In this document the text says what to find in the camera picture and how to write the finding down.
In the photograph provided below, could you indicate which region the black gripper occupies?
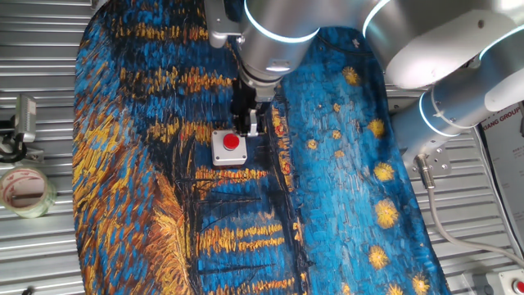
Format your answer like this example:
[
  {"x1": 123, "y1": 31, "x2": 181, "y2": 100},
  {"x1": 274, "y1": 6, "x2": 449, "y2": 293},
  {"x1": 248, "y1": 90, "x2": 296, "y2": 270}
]
[{"x1": 229, "y1": 76, "x2": 274, "y2": 138}]

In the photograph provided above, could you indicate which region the white box with red button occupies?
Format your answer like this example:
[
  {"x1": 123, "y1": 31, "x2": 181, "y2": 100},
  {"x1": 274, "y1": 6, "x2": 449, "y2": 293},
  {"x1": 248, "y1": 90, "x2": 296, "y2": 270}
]
[{"x1": 210, "y1": 129, "x2": 249, "y2": 167}]

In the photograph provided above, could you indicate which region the starry night painting cloth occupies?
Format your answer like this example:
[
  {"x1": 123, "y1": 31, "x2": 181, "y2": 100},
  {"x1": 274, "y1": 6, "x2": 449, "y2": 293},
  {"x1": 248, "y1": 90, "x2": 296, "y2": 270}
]
[{"x1": 70, "y1": 0, "x2": 452, "y2": 295}]

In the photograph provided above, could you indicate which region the clear tape roll red print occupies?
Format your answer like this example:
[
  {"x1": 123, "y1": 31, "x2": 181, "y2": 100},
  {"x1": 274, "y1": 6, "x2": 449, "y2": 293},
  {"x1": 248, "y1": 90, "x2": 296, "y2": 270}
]
[{"x1": 0, "y1": 165, "x2": 59, "y2": 220}]

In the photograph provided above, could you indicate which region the white printed paper sign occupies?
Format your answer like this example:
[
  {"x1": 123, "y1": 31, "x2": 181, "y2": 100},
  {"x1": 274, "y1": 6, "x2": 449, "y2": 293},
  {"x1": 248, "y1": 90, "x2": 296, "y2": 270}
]
[{"x1": 477, "y1": 101, "x2": 524, "y2": 247}]

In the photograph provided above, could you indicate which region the grey emergency stop box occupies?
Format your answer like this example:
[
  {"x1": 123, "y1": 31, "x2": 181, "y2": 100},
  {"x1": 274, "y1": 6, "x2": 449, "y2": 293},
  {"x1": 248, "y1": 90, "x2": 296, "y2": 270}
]
[{"x1": 496, "y1": 268, "x2": 524, "y2": 295}]

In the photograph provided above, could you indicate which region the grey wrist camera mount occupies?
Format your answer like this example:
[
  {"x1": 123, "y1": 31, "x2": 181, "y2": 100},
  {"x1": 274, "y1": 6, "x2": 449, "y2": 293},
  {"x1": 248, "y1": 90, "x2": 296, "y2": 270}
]
[{"x1": 203, "y1": 0, "x2": 244, "y2": 50}]

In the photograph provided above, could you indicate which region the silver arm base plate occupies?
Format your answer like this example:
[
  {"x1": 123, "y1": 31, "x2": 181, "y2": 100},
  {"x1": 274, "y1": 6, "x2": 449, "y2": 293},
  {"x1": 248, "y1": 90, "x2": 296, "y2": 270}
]
[{"x1": 400, "y1": 143, "x2": 453, "y2": 180}]

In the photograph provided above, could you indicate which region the grey cable with metal connector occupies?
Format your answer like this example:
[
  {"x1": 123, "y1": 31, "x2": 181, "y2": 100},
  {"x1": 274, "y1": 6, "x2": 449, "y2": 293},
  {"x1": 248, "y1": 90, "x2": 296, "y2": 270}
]
[{"x1": 412, "y1": 153, "x2": 524, "y2": 270}]

